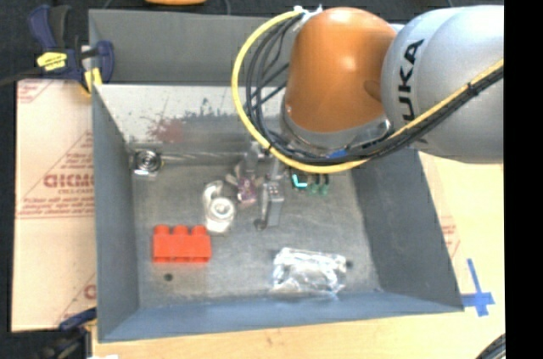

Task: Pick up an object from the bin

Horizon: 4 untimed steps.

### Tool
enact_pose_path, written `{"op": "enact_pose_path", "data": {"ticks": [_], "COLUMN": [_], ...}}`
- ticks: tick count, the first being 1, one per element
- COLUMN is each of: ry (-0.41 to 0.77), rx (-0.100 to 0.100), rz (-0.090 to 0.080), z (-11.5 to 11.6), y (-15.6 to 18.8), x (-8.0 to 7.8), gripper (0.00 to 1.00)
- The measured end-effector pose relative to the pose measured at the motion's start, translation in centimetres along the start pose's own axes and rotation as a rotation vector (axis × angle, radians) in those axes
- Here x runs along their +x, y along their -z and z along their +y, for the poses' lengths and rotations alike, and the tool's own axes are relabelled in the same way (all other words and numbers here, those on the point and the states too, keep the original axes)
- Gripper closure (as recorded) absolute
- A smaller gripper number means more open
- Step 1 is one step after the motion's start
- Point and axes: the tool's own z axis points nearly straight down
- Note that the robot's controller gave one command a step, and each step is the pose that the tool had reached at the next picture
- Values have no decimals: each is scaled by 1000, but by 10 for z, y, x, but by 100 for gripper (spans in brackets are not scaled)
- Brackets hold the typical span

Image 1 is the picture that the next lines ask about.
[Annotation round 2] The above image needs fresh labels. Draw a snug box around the grey metal bin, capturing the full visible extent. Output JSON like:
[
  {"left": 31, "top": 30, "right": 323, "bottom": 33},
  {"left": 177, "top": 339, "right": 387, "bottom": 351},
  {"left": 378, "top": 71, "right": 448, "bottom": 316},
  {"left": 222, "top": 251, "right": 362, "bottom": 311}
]
[{"left": 87, "top": 8, "right": 466, "bottom": 344}]

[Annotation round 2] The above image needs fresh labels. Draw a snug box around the crumpled clear plastic packet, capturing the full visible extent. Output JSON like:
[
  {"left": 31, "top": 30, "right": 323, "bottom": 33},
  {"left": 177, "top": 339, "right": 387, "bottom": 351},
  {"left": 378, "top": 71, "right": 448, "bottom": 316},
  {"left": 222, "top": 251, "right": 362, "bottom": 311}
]
[{"left": 268, "top": 246, "right": 350, "bottom": 301}]

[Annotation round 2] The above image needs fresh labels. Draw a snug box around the round silver metal tin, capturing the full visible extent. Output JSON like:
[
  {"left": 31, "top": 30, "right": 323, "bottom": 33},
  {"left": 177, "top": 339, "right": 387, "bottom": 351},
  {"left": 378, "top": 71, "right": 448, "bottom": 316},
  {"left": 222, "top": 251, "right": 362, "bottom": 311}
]
[{"left": 132, "top": 148, "right": 165, "bottom": 180}]

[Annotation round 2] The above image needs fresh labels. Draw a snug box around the brown cardboard board red print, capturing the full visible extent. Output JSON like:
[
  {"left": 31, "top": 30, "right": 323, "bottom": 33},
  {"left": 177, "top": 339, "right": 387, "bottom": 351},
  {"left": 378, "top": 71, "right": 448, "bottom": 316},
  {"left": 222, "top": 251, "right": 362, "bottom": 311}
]
[{"left": 10, "top": 77, "right": 462, "bottom": 334}]

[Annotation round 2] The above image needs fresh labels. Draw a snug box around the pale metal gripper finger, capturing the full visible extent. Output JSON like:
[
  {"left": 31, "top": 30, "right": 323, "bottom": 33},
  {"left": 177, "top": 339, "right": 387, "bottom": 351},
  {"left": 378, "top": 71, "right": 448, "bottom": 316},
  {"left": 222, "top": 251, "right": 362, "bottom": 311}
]
[
  {"left": 253, "top": 182, "right": 286, "bottom": 231},
  {"left": 231, "top": 164, "right": 259, "bottom": 205}
]

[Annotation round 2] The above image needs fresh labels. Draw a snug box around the red toy building block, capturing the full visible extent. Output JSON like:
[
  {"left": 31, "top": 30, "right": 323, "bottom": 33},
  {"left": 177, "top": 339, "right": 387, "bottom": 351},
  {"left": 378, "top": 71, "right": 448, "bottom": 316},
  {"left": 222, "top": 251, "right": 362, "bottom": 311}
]
[{"left": 151, "top": 224, "right": 213, "bottom": 264}]

